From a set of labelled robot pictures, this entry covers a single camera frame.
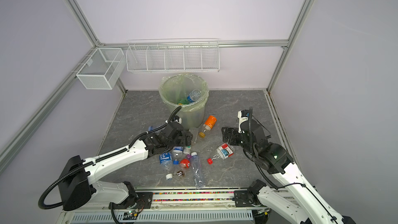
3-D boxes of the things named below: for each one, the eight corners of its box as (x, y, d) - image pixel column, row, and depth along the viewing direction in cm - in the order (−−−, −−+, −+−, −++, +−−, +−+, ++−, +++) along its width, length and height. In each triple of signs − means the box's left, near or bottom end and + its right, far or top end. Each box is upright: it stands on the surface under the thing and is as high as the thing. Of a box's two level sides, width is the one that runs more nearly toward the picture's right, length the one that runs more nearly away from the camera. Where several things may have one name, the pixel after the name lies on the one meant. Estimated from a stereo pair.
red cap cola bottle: (180, 168, 83) (179, 167, 81) (180, 160, 86) (180, 158, 84) (189, 168, 83) (189, 167, 81) (190, 160, 86) (189, 158, 84)
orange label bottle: (198, 136, 97) (197, 132, 94) (209, 118, 106) (209, 113, 103) (206, 140, 96) (206, 136, 92) (216, 121, 105) (217, 117, 101)
